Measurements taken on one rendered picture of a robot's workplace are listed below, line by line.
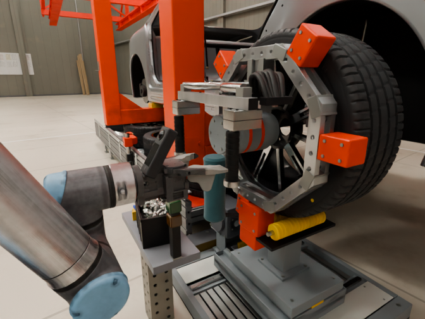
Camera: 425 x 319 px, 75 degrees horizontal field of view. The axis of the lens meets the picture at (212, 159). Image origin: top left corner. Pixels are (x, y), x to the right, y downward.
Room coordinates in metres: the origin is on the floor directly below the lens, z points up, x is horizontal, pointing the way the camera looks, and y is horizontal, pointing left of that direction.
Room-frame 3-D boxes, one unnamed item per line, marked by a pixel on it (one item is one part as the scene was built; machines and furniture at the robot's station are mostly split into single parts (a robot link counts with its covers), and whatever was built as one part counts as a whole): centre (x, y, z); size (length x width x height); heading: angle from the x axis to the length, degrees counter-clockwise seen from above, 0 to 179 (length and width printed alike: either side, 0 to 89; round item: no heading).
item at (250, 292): (1.09, -0.29, 0.13); 0.50 x 0.36 x 0.10; 30
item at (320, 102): (0.96, -0.17, 0.85); 0.54 x 0.07 x 0.54; 30
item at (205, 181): (0.59, 0.01, 0.81); 0.09 x 0.03 x 0.06; 84
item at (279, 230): (0.90, -0.32, 0.51); 0.29 x 0.06 x 0.06; 120
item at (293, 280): (1.04, -0.32, 0.32); 0.40 x 0.30 x 0.28; 30
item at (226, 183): (0.69, -0.05, 0.83); 0.04 x 0.04 x 0.16
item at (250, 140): (0.92, -0.11, 0.85); 0.21 x 0.14 x 0.14; 120
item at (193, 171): (0.58, 0.06, 0.83); 0.09 x 0.05 x 0.02; 84
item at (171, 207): (0.79, 0.12, 0.64); 0.04 x 0.04 x 0.04; 30
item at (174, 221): (0.79, 0.12, 0.59); 0.04 x 0.04 x 0.04; 30
